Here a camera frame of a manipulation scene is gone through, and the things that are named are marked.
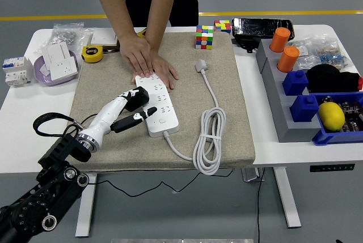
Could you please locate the small black round part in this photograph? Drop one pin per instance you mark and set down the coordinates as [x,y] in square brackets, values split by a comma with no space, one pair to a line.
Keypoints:
[327,100]

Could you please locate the small white paper piece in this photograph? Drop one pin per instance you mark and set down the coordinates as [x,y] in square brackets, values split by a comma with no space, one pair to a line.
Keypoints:
[44,71]

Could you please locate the black table control panel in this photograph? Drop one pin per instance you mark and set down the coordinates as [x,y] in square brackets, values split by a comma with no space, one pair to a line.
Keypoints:
[331,168]

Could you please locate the blue plastic bin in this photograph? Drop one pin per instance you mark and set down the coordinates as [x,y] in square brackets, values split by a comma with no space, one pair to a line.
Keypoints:
[326,138]

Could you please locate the small yellow object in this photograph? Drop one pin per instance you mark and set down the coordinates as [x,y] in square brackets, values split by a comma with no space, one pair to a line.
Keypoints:
[142,33]

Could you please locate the orange plastic cylinder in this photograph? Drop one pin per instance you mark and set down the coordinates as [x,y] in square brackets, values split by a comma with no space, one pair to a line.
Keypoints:
[279,40]
[287,60]

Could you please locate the black device stand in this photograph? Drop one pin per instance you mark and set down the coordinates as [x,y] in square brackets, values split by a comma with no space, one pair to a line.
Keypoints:
[245,44]

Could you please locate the purple shallow bowl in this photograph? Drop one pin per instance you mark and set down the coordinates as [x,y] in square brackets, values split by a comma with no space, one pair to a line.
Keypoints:
[42,78]

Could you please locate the yellow lemon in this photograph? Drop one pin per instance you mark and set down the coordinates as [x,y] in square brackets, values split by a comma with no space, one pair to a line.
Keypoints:
[331,117]

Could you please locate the white power strip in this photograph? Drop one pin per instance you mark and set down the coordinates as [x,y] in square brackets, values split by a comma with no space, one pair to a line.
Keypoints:
[163,93]

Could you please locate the person's right hand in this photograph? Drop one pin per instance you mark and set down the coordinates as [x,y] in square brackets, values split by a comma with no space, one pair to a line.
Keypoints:
[136,53]

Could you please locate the grey stepped peg base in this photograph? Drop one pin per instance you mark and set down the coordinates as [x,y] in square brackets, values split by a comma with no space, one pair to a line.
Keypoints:
[286,118]

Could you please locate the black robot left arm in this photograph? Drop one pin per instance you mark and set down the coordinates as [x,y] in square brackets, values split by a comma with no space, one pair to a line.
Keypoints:
[37,203]

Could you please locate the clear bag of resistors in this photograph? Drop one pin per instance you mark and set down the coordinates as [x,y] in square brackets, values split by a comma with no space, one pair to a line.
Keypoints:
[333,56]

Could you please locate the black glossy wrapped device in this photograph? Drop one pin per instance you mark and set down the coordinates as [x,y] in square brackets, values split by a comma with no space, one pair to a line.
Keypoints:
[261,27]

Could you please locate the black cloth bundle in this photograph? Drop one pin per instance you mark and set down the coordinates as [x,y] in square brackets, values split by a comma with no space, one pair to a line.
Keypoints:
[326,78]

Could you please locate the white table leg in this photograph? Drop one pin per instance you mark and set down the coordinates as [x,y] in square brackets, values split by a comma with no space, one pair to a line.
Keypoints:
[85,214]
[287,197]

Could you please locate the black plug adapter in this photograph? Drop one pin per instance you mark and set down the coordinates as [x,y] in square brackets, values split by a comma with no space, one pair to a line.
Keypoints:
[139,102]

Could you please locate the person's left hand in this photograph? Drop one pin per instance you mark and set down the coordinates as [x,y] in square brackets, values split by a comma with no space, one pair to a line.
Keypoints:
[165,70]

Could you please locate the clear bag of small parts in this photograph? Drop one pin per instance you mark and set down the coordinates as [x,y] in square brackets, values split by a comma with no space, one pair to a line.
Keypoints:
[304,56]

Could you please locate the large colourful puzzle cube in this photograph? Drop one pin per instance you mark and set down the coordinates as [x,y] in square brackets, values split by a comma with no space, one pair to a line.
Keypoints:
[204,37]

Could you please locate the person's left forearm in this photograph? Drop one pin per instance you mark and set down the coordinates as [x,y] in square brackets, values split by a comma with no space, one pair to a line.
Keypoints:
[163,5]

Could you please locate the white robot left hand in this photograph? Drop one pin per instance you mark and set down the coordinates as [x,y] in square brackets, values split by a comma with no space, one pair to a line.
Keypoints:
[105,118]

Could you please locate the white switch plate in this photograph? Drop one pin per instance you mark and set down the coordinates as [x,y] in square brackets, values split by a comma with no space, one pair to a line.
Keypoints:
[55,53]

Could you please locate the dark packaged parts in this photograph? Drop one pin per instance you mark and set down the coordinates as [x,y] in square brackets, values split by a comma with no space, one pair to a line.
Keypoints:
[353,115]

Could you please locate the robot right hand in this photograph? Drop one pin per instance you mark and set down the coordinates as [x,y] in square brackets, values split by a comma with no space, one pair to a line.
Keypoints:
[339,241]

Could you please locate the blue plastic block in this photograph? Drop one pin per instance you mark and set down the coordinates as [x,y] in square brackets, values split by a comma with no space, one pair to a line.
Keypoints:
[295,83]
[304,108]

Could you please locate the white circuit breaker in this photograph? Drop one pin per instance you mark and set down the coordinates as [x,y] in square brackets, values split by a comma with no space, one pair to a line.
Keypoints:
[17,71]

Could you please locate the white wall socket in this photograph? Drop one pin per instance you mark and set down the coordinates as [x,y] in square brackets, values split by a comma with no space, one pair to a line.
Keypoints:
[63,70]

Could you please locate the yellow tape measure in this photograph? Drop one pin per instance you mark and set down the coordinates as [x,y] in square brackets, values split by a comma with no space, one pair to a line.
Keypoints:
[92,54]

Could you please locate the small colourful puzzle cube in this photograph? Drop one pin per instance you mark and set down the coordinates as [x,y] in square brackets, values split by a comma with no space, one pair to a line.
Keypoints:
[222,26]

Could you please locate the beige fabric mat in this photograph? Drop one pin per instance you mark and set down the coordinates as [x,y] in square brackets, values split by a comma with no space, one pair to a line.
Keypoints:
[181,129]

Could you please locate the clear bag of screws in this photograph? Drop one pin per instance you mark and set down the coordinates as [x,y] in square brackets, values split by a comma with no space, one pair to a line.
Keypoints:
[68,34]

